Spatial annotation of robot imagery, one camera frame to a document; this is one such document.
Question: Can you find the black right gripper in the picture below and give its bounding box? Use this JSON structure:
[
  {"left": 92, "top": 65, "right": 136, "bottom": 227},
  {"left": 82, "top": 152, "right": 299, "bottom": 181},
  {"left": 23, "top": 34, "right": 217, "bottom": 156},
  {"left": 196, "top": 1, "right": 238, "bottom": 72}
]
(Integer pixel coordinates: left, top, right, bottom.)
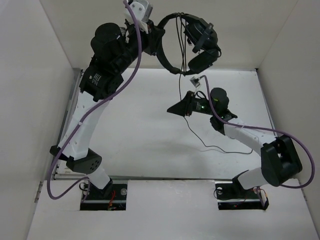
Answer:
[{"left": 167, "top": 90, "right": 217, "bottom": 117}]

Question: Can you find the black headphone cable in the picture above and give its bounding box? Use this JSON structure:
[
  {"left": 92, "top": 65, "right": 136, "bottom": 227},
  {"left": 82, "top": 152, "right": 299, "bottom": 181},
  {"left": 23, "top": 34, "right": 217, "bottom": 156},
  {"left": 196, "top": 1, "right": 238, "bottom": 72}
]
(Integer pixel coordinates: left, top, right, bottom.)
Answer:
[{"left": 174, "top": 12, "right": 254, "bottom": 155}]

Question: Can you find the black over-ear headphones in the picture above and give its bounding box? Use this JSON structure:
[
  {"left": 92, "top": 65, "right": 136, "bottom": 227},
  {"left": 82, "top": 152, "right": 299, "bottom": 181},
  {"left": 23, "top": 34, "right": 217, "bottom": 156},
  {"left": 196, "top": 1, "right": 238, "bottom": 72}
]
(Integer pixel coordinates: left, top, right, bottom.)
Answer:
[{"left": 156, "top": 12, "right": 222, "bottom": 76}]

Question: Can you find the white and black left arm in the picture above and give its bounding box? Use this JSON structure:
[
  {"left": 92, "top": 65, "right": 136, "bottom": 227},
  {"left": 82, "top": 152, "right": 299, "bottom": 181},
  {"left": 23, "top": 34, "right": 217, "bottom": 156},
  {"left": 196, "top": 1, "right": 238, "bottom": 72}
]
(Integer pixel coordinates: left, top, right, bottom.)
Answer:
[{"left": 49, "top": 20, "right": 166, "bottom": 199}]

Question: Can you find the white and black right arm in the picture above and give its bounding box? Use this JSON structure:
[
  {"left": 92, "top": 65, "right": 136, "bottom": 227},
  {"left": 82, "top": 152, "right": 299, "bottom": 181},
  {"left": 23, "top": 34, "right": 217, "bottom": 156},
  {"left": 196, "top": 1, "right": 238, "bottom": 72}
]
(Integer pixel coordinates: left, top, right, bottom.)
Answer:
[{"left": 167, "top": 87, "right": 303, "bottom": 197}]

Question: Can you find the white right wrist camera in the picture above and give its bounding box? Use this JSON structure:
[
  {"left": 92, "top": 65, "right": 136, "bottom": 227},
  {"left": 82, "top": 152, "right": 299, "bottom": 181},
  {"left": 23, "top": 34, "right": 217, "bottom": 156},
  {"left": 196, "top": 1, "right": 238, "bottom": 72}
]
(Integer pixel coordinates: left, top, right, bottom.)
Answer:
[{"left": 189, "top": 76, "right": 201, "bottom": 88}]

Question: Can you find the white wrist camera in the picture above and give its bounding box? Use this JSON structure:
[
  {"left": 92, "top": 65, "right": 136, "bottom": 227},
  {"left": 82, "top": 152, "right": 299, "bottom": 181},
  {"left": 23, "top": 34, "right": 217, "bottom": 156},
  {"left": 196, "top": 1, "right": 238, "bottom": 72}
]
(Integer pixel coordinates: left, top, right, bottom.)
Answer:
[
  {"left": 129, "top": 0, "right": 153, "bottom": 34},
  {"left": 189, "top": 76, "right": 201, "bottom": 88}
]

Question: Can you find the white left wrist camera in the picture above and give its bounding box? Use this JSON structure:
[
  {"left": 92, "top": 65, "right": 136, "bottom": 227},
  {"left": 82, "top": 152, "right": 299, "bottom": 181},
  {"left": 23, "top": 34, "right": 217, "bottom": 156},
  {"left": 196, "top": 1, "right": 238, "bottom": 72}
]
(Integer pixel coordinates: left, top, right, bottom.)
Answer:
[{"left": 129, "top": 0, "right": 153, "bottom": 34}]

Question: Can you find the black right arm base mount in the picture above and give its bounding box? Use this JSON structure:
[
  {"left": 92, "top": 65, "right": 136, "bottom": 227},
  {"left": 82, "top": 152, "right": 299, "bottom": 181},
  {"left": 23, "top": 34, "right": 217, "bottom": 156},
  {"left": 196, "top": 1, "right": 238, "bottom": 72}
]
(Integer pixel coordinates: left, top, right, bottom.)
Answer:
[{"left": 213, "top": 181, "right": 270, "bottom": 211}]

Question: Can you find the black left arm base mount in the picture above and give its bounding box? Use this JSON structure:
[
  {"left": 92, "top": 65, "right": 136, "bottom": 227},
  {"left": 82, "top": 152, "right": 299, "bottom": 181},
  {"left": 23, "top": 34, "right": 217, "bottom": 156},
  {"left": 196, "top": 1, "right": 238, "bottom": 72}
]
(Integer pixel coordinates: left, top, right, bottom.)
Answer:
[{"left": 79, "top": 181, "right": 128, "bottom": 211}]

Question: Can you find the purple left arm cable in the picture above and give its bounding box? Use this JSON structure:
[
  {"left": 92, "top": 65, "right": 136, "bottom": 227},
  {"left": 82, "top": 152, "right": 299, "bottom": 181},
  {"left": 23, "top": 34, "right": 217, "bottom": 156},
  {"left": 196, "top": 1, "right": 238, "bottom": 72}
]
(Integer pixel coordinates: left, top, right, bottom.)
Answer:
[{"left": 46, "top": 0, "right": 143, "bottom": 200}]

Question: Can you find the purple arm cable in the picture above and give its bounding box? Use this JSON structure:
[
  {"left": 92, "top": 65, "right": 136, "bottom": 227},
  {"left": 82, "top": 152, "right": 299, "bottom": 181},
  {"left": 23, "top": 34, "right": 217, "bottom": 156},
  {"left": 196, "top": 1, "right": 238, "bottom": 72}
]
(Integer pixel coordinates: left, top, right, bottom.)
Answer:
[
  {"left": 46, "top": 0, "right": 143, "bottom": 200},
  {"left": 198, "top": 74, "right": 316, "bottom": 189}
]

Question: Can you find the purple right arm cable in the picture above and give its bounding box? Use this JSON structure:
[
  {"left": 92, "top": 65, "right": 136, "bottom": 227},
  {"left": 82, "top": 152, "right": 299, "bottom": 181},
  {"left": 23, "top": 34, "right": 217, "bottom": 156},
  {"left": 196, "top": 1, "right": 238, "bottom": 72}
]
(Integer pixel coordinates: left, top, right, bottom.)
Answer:
[{"left": 198, "top": 74, "right": 316, "bottom": 189}]

